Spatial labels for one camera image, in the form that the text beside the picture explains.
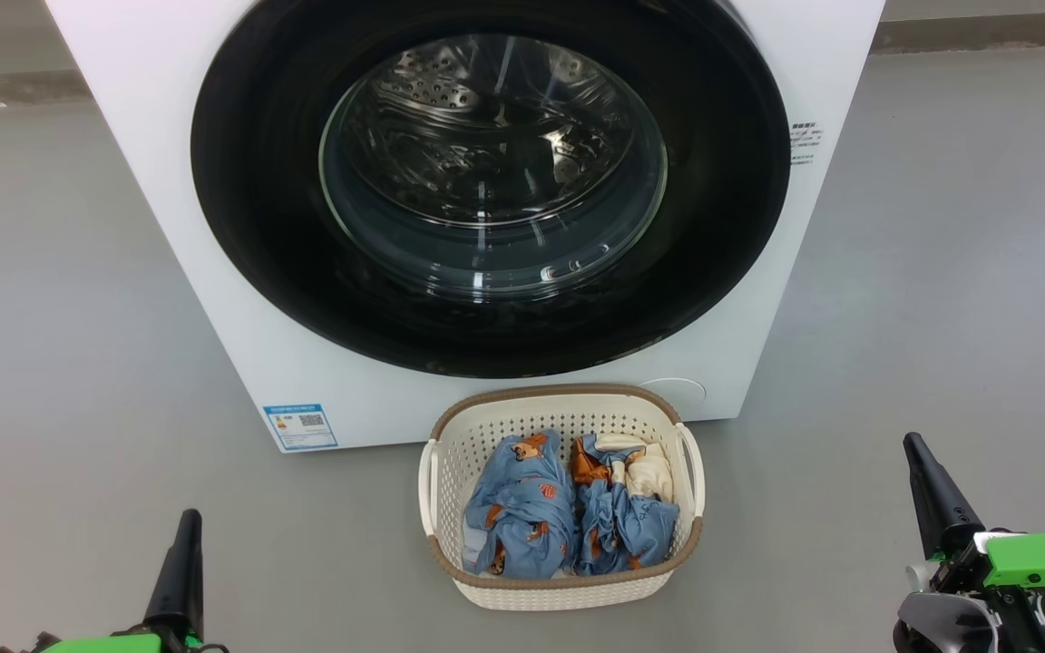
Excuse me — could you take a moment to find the blue energy label sticker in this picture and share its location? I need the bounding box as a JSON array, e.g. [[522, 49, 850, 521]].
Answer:
[[263, 404, 339, 452]]

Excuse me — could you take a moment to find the cream perforated basket brown rim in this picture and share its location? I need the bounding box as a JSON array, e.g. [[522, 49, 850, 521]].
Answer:
[[418, 384, 707, 611]]

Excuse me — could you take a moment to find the small black text label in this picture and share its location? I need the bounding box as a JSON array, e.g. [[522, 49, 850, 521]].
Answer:
[[789, 120, 825, 168]]

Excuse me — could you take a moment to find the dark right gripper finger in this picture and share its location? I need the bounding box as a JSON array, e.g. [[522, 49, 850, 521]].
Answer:
[[903, 433, 987, 557]]

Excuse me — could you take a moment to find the white front-load washing machine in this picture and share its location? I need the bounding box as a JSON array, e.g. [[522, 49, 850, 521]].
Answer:
[[44, 0, 886, 453]]

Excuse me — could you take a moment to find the blue cream and orange garment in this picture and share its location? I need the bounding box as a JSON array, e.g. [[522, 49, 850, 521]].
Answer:
[[571, 433, 680, 576]]

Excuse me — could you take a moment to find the round black glass washer door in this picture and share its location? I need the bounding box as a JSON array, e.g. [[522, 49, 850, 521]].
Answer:
[[190, 0, 792, 379]]

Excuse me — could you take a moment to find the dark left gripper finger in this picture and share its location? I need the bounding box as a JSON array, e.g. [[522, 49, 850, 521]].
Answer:
[[143, 509, 206, 641]]

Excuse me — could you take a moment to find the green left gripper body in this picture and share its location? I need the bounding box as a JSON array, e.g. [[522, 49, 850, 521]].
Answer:
[[33, 632, 230, 653]]

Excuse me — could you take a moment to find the stainless steel washing machine drum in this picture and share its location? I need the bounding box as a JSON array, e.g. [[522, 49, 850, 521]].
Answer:
[[327, 34, 664, 232]]

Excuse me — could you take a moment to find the blue garment with bear print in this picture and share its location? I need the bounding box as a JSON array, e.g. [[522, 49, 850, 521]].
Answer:
[[464, 430, 578, 581]]

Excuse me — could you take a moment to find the round white filter cover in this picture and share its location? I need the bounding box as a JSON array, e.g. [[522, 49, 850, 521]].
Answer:
[[636, 377, 707, 420]]

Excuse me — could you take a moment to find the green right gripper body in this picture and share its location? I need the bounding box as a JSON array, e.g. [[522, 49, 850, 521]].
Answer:
[[929, 529, 1045, 607]]

